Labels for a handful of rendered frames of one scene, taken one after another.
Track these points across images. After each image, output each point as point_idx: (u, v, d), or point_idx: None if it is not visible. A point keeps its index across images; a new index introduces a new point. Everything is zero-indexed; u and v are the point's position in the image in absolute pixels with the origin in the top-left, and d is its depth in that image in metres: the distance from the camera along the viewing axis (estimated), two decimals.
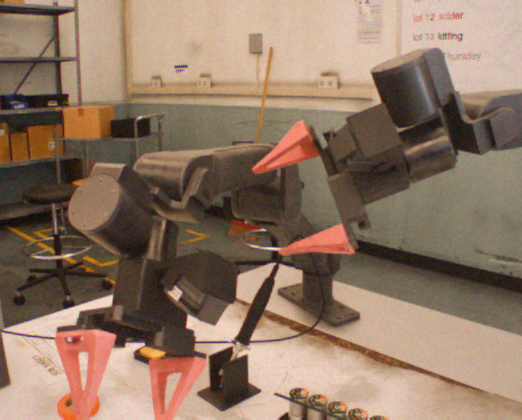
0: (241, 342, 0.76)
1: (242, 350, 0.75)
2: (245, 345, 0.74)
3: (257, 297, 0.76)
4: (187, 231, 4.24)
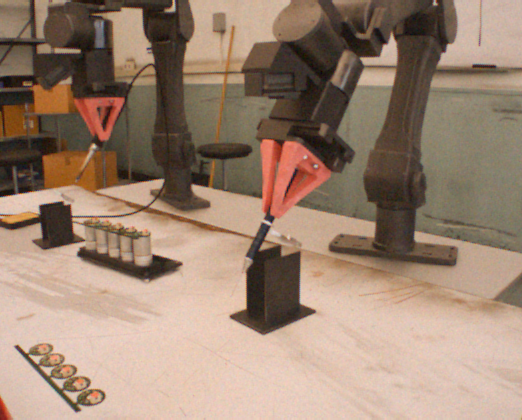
0: (97, 146, 0.89)
1: (95, 150, 0.87)
2: (98, 145, 0.87)
3: (111, 107, 0.89)
4: None
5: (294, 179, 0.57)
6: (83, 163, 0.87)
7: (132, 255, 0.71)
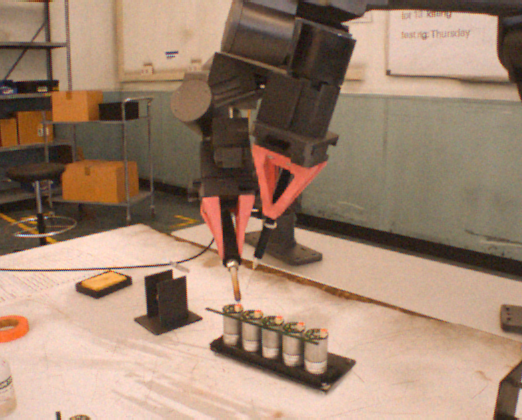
0: (226, 266, 0.67)
1: (238, 267, 0.66)
2: (241, 260, 0.67)
3: (227, 220, 0.71)
4: (176, 216, 4.20)
5: (288, 177, 0.55)
6: (234, 281, 0.63)
7: (300, 358, 0.55)
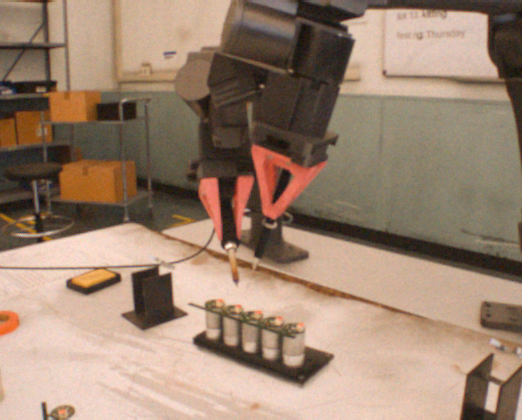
0: (224, 248, 0.67)
1: (236, 249, 0.66)
2: (239, 242, 0.66)
3: (226, 202, 0.71)
4: (174, 216, 4.21)
5: (288, 177, 0.55)
6: (232, 263, 0.63)
7: (278, 352, 0.57)
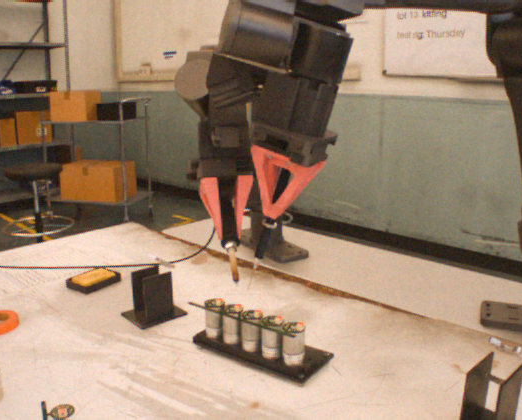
0: (224, 247, 0.67)
1: (236, 248, 0.66)
2: (239, 241, 0.66)
3: (226, 201, 0.71)
4: (174, 216, 4.21)
5: (287, 177, 0.55)
6: (232, 262, 0.63)
7: (278, 351, 0.57)
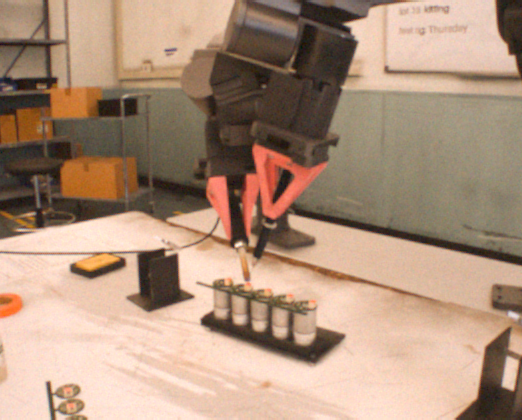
0: (234, 247, 0.66)
1: (246, 248, 0.65)
2: (249, 241, 0.66)
3: (234, 201, 0.70)
4: (175, 213, 4.20)
5: (289, 177, 0.55)
6: (243, 261, 0.62)
7: (289, 330, 0.56)
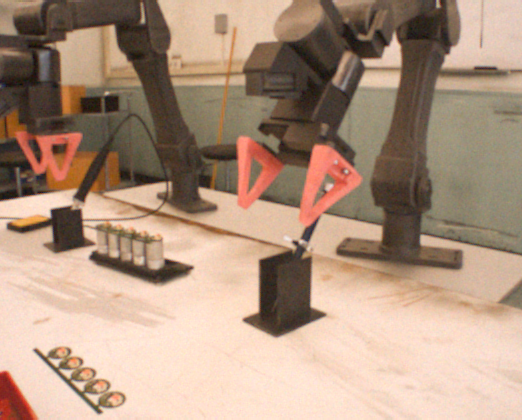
0: (80, 201, 0.88)
1: (78, 205, 0.87)
2: (80, 200, 0.87)
3: (93, 161, 0.88)
4: None
5: None
6: None
7: (144, 259, 0.72)
